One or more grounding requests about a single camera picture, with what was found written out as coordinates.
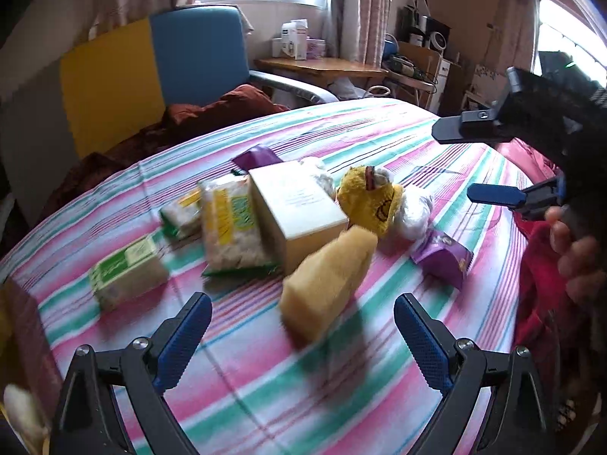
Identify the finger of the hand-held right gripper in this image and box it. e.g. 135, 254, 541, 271
431, 109, 504, 145
467, 176, 567, 221

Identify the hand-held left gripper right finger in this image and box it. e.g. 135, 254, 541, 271
393, 293, 555, 455

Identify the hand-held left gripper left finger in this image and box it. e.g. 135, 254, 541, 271
50, 291, 214, 455

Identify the white plastic bag bundle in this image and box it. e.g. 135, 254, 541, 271
391, 185, 434, 242

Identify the yellow sponge block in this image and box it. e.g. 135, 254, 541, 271
279, 225, 379, 342

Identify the brown storage box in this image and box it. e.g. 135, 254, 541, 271
0, 277, 64, 437

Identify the person's right hand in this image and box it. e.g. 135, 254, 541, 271
545, 206, 607, 304

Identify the purple snack packet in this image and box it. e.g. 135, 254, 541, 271
410, 228, 475, 290
232, 144, 281, 174

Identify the red blanket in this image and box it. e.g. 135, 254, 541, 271
493, 140, 607, 437

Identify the green white tissue packet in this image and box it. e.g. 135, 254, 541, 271
89, 234, 170, 312

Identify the striped bed sheet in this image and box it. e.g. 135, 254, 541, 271
0, 99, 529, 455

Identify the yellow plush toy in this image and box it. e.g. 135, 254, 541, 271
336, 165, 405, 238

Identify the yellow green noodle packet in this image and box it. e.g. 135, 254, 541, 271
197, 174, 280, 278

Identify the small green snack packet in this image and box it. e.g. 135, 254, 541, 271
159, 188, 202, 242

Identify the wooden table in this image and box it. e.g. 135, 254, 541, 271
255, 57, 390, 100

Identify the cream cardboard box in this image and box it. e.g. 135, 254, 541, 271
248, 161, 349, 276

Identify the white carton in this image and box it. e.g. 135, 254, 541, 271
280, 19, 309, 61

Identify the brown blanket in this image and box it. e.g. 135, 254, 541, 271
38, 84, 290, 219

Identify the grey foam panel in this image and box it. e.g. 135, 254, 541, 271
0, 57, 81, 228

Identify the yellow foam panel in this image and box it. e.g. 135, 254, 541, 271
59, 19, 167, 159

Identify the blue chair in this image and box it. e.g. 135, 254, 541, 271
151, 5, 340, 110

